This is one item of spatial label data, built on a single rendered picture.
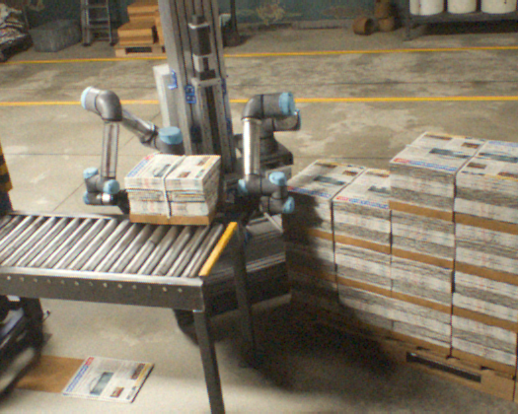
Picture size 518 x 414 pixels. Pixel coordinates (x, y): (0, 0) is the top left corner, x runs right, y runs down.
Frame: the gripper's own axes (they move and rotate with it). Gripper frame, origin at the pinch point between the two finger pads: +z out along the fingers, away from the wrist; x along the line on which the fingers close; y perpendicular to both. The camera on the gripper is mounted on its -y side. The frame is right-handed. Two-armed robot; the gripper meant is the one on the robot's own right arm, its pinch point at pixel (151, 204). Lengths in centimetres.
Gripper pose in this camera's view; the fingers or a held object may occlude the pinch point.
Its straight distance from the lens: 349.1
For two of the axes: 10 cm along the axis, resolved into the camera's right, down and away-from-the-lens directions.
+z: 9.6, 0.4, -2.8
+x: 2.8, -3.8, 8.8
